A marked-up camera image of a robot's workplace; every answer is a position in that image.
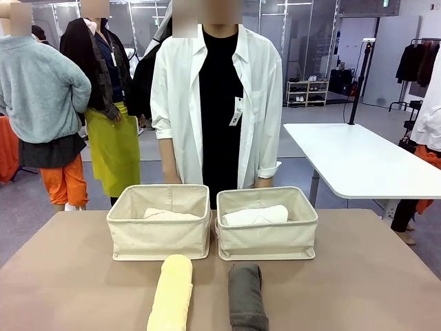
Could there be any white hanging name tag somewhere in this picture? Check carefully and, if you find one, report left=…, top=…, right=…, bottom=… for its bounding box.
left=229, top=97, right=244, bottom=127

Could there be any white table leg bracket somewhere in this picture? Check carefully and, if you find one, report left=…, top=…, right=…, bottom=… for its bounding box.
left=377, top=199, right=400, bottom=221

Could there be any beige fabric basket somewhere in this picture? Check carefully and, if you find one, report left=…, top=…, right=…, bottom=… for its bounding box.
left=105, top=183, right=212, bottom=261
left=215, top=185, right=318, bottom=262

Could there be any wooden shoe rack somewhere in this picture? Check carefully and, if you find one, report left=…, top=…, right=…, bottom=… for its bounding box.
left=285, top=79, right=330, bottom=108

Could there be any person in yellow skirt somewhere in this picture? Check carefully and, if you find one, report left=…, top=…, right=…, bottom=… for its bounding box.
left=59, top=0, right=141, bottom=208

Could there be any mannequin in white shirt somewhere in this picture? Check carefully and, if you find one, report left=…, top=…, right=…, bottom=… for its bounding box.
left=391, top=44, right=441, bottom=245

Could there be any orange cloth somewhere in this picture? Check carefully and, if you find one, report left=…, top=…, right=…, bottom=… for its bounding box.
left=0, top=115, right=21, bottom=184

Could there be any black stand pole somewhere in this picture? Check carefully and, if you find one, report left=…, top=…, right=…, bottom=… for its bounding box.
left=347, top=39, right=376, bottom=126

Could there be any pink towel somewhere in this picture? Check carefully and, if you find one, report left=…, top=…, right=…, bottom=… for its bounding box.
left=143, top=207, right=199, bottom=221

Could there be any white table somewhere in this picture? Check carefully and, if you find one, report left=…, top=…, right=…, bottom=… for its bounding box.
left=283, top=123, right=441, bottom=201

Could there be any hanging dark red garment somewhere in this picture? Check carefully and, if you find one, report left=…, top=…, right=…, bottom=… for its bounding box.
left=416, top=43, right=441, bottom=88

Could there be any dark haired background person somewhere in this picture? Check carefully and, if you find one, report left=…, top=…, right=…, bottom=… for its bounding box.
left=30, top=23, right=52, bottom=46

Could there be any black case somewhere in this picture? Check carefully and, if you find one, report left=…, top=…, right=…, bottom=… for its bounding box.
left=329, top=68, right=356, bottom=94

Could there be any mannequin in light blue fleece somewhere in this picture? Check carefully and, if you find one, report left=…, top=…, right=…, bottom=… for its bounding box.
left=0, top=0, right=92, bottom=212

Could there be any hanging black jacket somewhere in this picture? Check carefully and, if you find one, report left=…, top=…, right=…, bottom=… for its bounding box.
left=395, top=43, right=427, bottom=84

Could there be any dark grey towel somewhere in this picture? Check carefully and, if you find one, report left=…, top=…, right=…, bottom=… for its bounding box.
left=227, top=262, right=269, bottom=331

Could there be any yellow towel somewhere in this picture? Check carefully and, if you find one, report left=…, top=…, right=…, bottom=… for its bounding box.
left=146, top=254, right=194, bottom=331

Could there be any person's right forearm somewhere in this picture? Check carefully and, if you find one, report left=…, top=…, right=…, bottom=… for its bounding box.
left=158, top=137, right=181, bottom=177

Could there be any black stool cart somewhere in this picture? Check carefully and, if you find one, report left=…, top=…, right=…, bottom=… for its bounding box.
left=388, top=99, right=424, bottom=146

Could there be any yellow skirt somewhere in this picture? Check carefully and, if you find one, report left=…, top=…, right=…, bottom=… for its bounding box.
left=84, top=101, right=141, bottom=199

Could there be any person in white shirt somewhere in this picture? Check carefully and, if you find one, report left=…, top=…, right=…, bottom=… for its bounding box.
left=150, top=0, right=284, bottom=210

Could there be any white towel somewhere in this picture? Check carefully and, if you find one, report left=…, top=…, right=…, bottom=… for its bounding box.
left=221, top=204, right=289, bottom=228

